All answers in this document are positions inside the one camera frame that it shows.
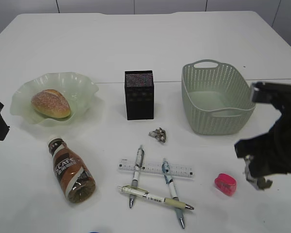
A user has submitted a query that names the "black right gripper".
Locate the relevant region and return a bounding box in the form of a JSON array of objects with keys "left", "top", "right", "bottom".
[{"left": 234, "top": 82, "right": 291, "bottom": 190}]

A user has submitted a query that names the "pink pencil sharpener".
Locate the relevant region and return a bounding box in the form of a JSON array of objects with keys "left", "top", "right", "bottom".
[{"left": 214, "top": 173, "right": 237, "bottom": 196}]

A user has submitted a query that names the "sugared bread roll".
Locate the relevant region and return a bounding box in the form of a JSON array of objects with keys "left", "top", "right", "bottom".
[{"left": 31, "top": 89, "right": 71, "bottom": 119}]

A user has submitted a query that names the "brown coffee bottle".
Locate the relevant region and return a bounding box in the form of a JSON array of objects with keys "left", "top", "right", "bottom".
[{"left": 48, "top": 136, "right": 96, "bottom": 204}]

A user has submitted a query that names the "paper piece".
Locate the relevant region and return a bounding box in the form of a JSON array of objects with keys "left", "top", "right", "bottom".
[
  {"left": 148, "top": 127, "right": 167, "bottom": 144},
  {"left": 256, "top": 177, "right": 273, "bottom": 190}
]

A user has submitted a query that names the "green wavy glass plate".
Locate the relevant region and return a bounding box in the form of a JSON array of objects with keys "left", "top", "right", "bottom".
[{"left": 10, "top": 72, "right": 99, "bottom": 127}]

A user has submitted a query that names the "blue patterned pen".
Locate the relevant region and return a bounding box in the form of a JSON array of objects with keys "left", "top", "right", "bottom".
[{"left": 162, "top": 158, "right": 185, "bottom": 229}]

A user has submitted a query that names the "green plastic basket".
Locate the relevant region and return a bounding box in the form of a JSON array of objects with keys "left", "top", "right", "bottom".
[{"left": 181, "top": 59, "right": 256, "bottom": 135}]

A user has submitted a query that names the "white patterned pen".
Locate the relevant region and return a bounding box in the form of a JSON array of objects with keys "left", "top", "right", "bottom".
[{"left": 129, "top": 145, "right": 145, "bottom": 209}]

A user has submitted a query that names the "beige grip pen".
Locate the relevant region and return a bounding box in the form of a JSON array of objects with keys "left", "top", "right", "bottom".
[{"left": 117, "top": 185, "right": 194, "bottom": 210}]

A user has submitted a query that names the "black mesh pen holder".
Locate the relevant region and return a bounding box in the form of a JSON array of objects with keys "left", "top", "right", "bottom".
[{"left": 124, "top": 70, "right": 154, "bottom": 120}]

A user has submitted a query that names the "clear plastic ruler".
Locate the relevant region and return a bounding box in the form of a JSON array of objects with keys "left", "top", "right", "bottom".
[{"left": 118, "top": 159, "right": 194, "bottom": 178}]

